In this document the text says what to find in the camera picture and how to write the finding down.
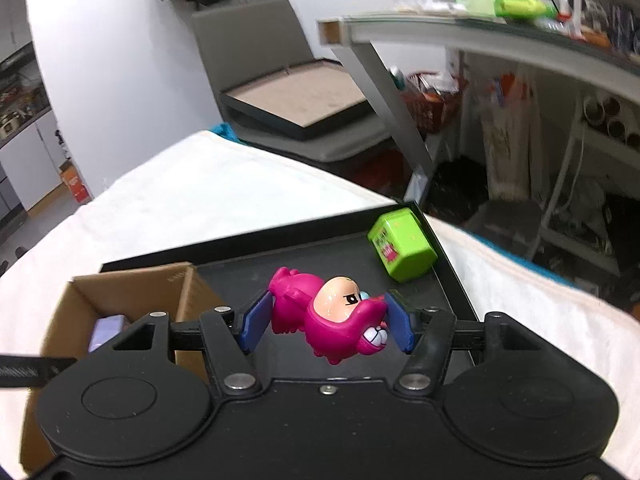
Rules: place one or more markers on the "grey desk with black mat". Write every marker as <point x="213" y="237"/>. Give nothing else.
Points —
<point x="351" y="39"/>

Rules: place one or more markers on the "red basket under desk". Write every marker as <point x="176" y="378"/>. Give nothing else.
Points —
<point x="430" y="108"/>

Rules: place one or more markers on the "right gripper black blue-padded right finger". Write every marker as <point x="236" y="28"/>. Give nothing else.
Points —
<point x="425" y="335"/>

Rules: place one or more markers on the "pink monster toy figure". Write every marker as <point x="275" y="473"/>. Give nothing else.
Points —
<point x="338" y="321"/>

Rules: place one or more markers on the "orange cardboard box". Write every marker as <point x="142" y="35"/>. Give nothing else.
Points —
<point x="72" y="179"/>

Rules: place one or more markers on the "brown cardboard box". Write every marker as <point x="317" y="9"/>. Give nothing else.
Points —
<point x="141" y="396"/>

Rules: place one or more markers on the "black shallow tray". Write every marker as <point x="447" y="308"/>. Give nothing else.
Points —
<point x="239" y="267"/>

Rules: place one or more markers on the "white kitchen cabinet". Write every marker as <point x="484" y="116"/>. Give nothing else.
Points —
<point x="31" y="144"/>

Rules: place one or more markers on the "black picture frame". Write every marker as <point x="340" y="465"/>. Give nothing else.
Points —
<point x="302" y="101"/>

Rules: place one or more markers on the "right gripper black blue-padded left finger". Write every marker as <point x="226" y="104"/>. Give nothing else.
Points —
<point x="229" y="336"/>

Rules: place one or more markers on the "purple cube toy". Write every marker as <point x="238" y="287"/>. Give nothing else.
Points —
<point x="105" y="329"/>

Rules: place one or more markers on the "green hexagonal toy box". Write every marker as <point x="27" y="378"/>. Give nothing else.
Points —
<point x="402" y="246"/>

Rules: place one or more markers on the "grey chair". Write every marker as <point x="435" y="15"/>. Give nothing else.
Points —
<point x="240" y="43"/>

